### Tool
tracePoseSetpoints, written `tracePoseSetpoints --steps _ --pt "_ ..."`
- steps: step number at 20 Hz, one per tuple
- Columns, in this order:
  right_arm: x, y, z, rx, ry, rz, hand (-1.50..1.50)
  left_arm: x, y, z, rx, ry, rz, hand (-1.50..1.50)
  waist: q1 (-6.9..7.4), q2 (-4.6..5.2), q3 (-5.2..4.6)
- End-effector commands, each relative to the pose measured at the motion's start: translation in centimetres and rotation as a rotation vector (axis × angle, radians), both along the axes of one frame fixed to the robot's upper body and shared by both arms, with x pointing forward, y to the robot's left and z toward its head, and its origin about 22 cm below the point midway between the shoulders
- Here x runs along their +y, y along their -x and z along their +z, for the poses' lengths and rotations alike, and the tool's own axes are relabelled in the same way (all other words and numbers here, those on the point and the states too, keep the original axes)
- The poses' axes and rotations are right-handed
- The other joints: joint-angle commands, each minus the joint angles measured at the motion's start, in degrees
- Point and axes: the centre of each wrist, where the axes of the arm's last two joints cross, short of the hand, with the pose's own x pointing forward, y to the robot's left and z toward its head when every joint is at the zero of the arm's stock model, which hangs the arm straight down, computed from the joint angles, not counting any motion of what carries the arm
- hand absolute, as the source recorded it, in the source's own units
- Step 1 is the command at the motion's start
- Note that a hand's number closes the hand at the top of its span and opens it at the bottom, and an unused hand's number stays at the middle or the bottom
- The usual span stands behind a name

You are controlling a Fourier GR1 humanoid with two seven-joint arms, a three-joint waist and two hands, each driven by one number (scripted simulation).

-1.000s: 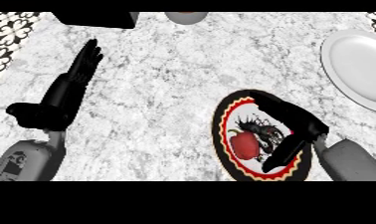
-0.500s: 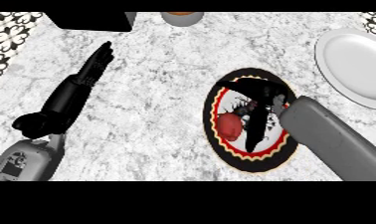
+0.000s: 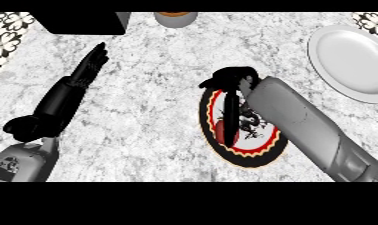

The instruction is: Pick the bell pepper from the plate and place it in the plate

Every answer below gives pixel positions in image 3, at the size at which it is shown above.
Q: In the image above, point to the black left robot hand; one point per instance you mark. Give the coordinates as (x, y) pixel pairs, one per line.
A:
(61, 102)

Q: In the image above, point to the black red patterned plate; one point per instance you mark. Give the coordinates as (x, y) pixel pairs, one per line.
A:
(256, 156)

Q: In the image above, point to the red bell pepper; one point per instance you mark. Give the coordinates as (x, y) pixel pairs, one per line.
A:
(219, 131)

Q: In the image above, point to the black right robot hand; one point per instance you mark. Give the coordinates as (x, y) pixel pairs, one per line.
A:
(231, 76)

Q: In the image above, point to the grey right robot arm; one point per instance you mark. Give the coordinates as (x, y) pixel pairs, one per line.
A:
(301, 119)

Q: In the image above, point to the black box appliance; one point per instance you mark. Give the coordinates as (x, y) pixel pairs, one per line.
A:
(82, 22)

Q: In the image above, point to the grey round container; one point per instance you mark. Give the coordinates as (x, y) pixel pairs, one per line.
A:
(177, 20)

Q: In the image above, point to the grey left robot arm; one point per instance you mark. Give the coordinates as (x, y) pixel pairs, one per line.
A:
(27, 162)

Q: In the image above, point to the white plate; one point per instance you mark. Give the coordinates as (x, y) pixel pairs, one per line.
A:
(349, 62)

